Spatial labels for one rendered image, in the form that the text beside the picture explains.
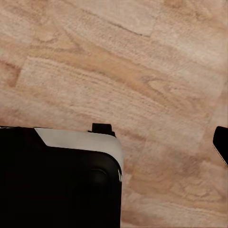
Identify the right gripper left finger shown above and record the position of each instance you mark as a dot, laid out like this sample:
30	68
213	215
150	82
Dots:
11	143

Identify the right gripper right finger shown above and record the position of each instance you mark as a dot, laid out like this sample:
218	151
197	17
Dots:
220	141

